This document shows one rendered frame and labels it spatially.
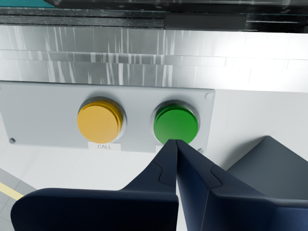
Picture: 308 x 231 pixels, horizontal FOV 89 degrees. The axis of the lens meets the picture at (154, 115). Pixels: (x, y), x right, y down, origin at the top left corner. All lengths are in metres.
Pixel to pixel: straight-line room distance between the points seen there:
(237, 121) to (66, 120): 0.24
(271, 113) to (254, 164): 0.08
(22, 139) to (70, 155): 0.13
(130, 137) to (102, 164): 0.17
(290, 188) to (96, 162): 0.29
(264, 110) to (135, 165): 0.23
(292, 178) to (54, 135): 0.27
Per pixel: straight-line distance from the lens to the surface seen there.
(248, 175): 0.29
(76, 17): 0.21
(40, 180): 0.40
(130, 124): 0.15
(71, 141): 0.18
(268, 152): 0.30
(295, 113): 0.33
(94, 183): 0.35
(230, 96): 0.27
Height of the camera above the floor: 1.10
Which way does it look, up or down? 71 degrees down
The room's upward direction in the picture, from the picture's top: 172 degrees counter-clockwise
